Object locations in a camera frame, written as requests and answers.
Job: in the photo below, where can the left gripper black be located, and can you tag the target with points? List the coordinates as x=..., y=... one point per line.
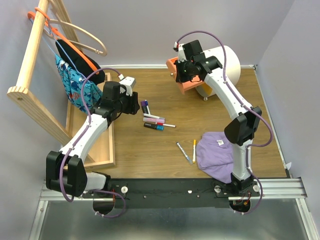
x=133, y=107

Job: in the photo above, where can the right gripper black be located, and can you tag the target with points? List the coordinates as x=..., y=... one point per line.
x=180, y=77

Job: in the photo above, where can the purple black highlighter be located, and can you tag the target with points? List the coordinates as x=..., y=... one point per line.
x=144, y=107

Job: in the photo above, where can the orange top drawer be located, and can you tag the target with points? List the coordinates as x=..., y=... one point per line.
x=185, y=86

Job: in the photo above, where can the blue capped white marker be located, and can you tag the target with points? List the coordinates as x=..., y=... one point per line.
x=147, y=106

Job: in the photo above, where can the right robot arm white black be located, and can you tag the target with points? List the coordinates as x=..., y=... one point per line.
x=220, y=69

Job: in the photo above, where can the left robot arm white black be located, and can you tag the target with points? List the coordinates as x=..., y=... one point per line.
x=65, y=170

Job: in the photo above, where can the pink highlighter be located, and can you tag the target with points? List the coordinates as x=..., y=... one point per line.
x=153, y=120

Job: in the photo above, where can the black blue capped highlighter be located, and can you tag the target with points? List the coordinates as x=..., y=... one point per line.
x=153, y=126

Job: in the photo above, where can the red capped white marker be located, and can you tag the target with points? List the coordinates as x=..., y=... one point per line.
x=166, y=125

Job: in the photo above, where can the wooden tray base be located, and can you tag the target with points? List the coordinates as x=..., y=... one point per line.
x=102, y=153

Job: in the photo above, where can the wooden hanger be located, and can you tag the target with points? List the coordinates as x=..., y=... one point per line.
x=62, y=19

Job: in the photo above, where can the blue shark pattern garment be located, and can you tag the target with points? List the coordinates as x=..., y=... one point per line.
x=73, y=83

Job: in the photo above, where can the yellow white pen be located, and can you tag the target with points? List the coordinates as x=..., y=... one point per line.
x=194, y=151

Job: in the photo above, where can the grey silver pen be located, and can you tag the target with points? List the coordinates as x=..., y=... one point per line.
x=184, y=152

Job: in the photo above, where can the black garment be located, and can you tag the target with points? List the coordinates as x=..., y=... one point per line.
x=81, y=65

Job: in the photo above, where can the purple cloth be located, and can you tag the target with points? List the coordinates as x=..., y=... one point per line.
x=214, y=154

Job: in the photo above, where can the wooden clothes rack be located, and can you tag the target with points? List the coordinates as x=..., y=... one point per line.
x=23, y=142

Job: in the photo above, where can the orange hanger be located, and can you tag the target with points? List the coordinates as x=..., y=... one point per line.
x=53, y=32

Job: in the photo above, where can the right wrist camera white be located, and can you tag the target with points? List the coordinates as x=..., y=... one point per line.
x=179, y=48

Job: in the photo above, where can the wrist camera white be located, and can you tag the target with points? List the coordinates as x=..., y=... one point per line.
x=126, y=85
x=179, y=48

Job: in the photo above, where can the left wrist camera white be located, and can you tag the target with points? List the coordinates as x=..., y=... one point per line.
x=126, y=85

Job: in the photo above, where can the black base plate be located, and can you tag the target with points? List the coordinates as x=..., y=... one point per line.
x=169, y=193

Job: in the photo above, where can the aluminium rail frame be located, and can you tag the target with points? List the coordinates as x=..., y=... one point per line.
x=280, y=214

